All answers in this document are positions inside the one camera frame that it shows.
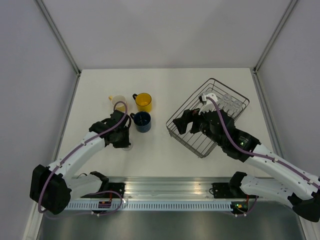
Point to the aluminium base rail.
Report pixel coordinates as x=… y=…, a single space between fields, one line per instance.
x=146 y=188

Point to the right aluminium frame post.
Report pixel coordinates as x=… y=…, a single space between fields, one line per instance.
x=275 y=34

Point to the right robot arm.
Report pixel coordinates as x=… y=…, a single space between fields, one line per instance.
x=288 y=184

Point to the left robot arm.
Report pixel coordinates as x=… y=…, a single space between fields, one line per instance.
x=54 y=186

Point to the blue mug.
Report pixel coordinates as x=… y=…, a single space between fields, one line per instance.
x=142 y=121

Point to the grey wire dish rack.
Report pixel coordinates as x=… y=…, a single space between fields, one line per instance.
x=219 y=89

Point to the pale yellow mug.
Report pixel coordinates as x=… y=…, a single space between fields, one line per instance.
x=118 y=102

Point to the bright yellow mug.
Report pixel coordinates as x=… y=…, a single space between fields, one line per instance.
x=143 y=102

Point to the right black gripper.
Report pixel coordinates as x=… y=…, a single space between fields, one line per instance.
x=189 y=116

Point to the left aluminium frame post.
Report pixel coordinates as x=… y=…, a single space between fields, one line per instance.
x=58 y=36

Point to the white slotted cable duct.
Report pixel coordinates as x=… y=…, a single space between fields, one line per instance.
x=94 y=205

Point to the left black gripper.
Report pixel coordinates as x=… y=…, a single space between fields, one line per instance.
x=125 y=143

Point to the aluminium frame post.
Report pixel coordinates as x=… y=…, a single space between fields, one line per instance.
x=275 y=34
x=58 y=36

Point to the clear glass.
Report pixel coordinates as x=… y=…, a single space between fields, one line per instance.
x=127 y=148
x=235 y=108
x=225 y=102

